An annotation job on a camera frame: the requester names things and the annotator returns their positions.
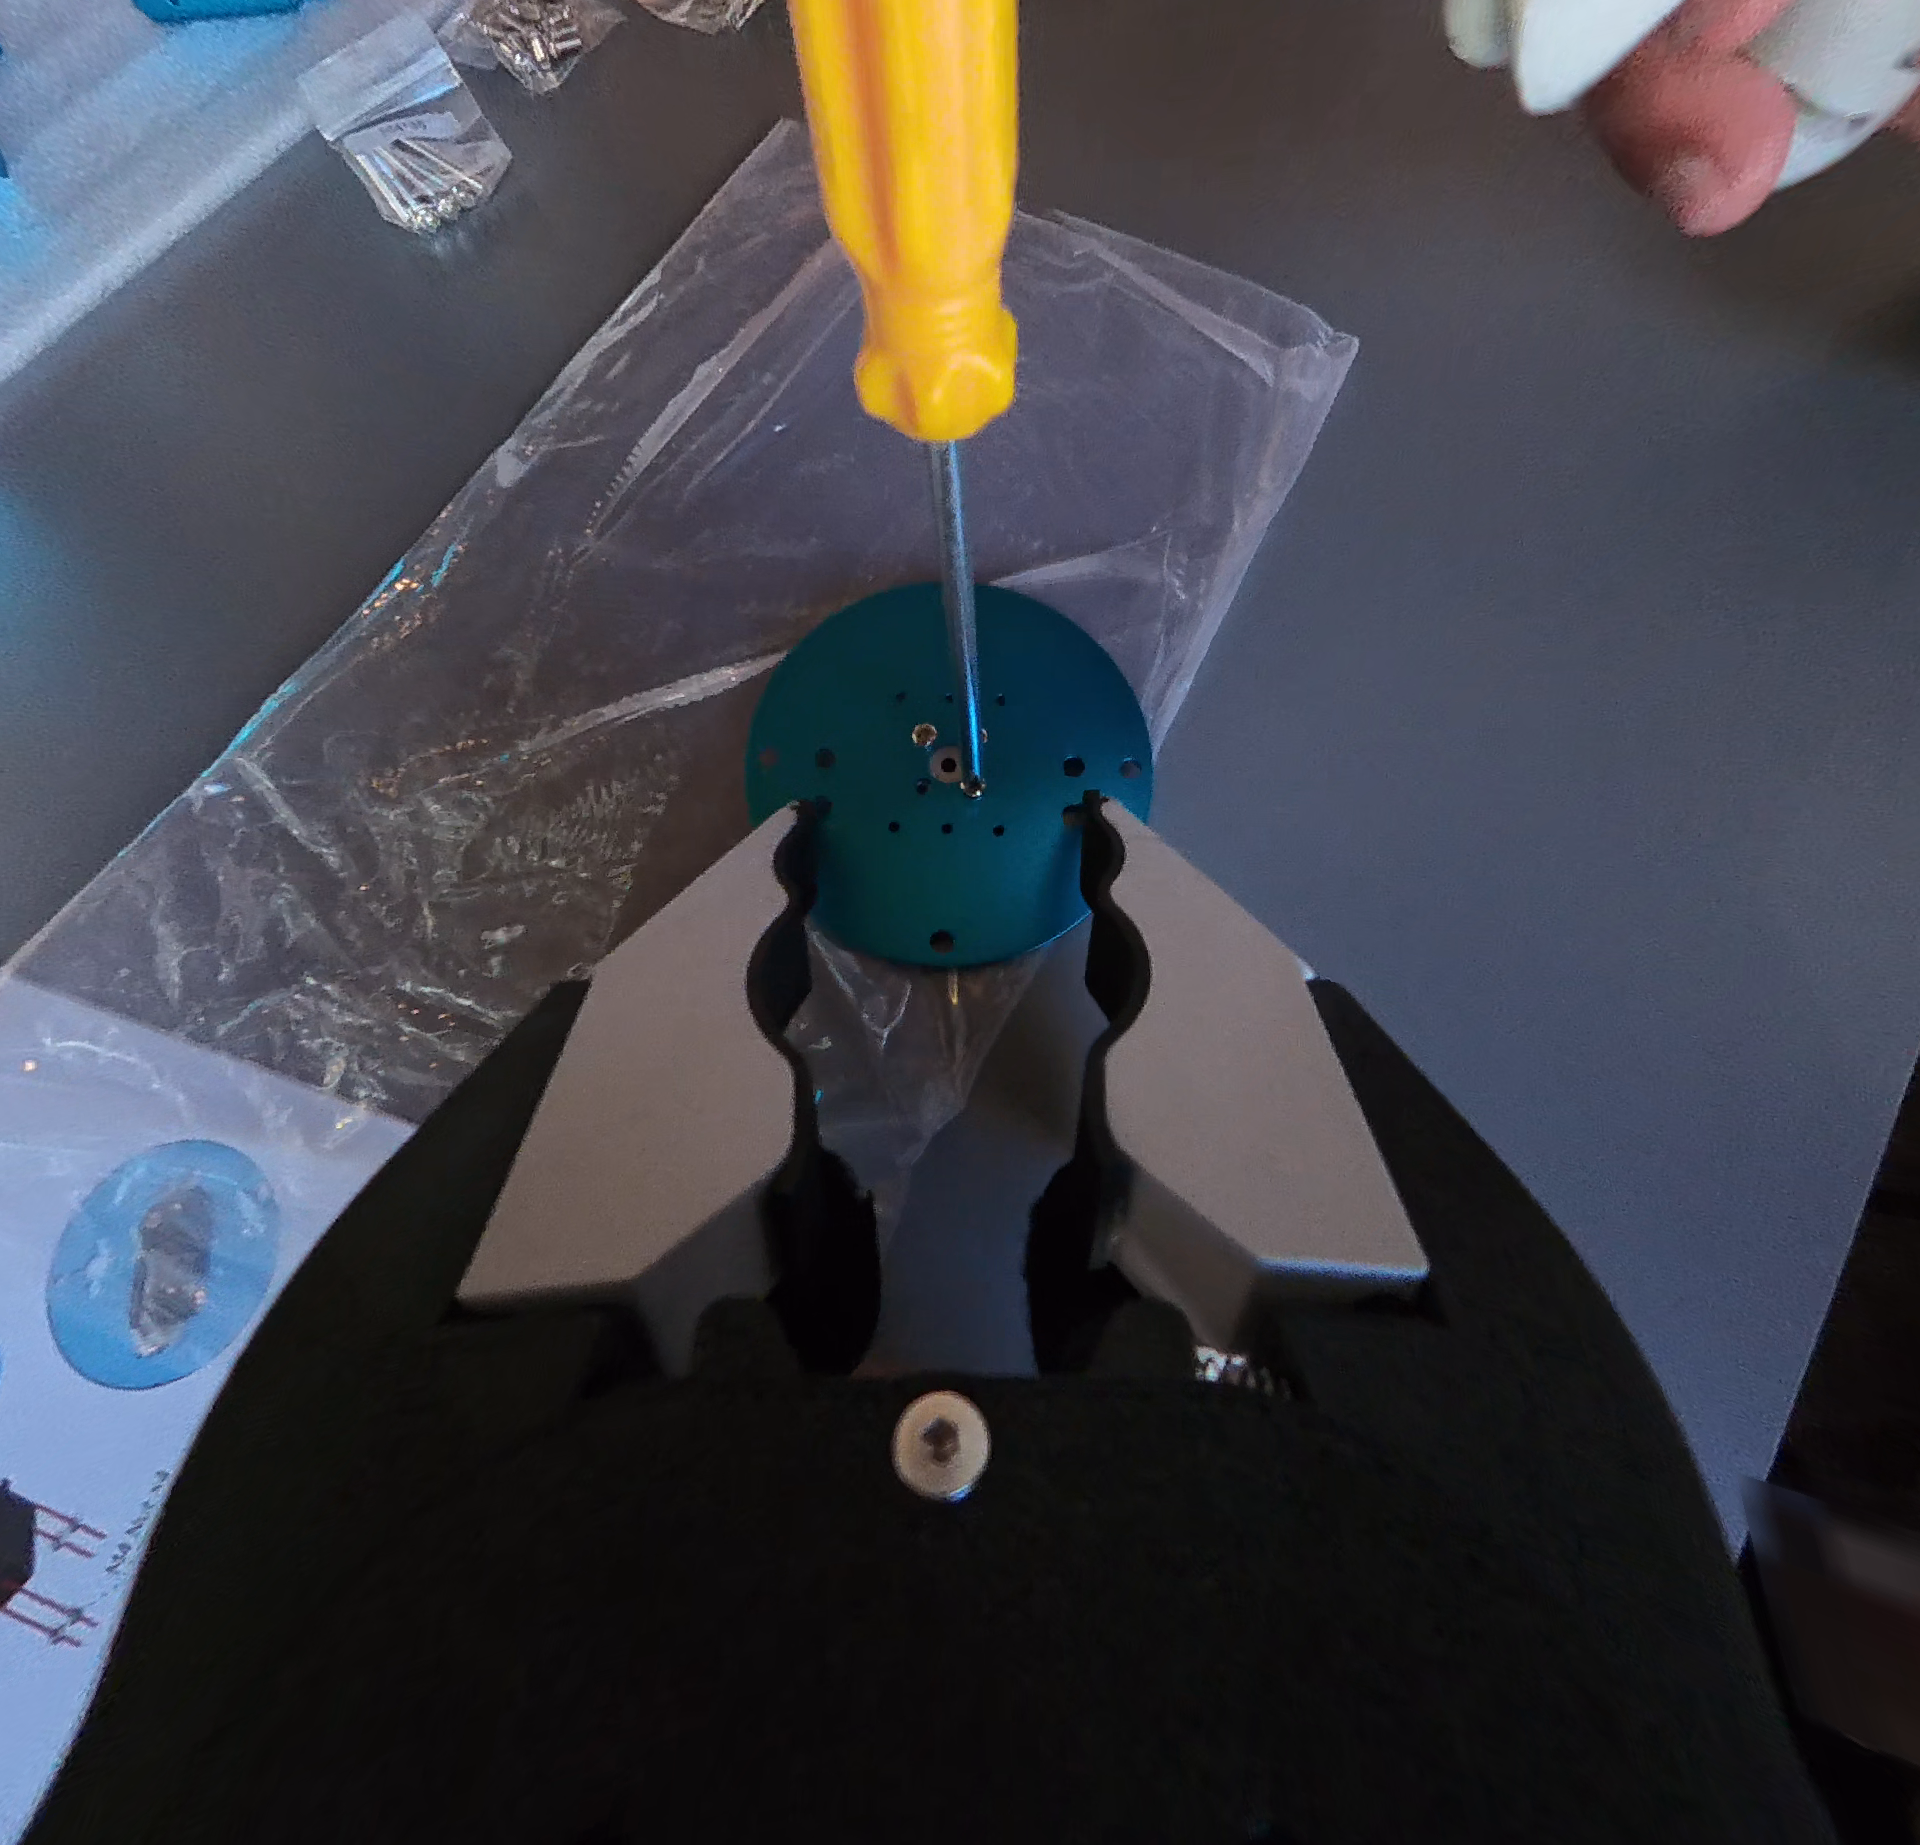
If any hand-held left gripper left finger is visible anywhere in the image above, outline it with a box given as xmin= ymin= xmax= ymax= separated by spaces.
xmin=456 ymin=801 xmax=880 ymax=1385

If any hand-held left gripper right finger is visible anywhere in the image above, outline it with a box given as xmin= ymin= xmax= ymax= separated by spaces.
xmin=1027 ymin=793 xmax=1429 ymax=1374

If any blue round metal disc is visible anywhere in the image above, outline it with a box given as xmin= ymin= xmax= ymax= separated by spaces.
xmin=745 ymin=580 xmax=1156 ymax=974

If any yellow handled screwdriver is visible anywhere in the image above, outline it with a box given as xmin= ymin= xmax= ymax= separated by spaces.
xmin=775 ymin=0 xmax=1027 ymax=801

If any grey desk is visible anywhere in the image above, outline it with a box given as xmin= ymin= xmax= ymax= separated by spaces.
xmin=0 ymin=0 xmax=1920 ymax=1845

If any person's right hand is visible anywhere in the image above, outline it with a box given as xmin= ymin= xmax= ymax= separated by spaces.
xmin=1590 ymin=0 xmax=1825 ymax=239

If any clear plastic bag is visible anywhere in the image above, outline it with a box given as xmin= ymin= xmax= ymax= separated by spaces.
xmin=0 ymin=117 xmax=1360 ymax=1189

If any white assembly guide sheet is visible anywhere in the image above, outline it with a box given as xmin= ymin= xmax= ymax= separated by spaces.
xmin=0 ymin=974 xmax=418 ymax=1704

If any pile of small hardware bags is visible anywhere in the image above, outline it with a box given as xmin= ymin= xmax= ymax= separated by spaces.
xmin=298 ymin=0 xmax=1114 ymax=237

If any white foam sheet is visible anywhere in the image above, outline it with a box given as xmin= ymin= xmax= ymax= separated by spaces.
xmin=0 ymin=0 xmax=383 ymax=380

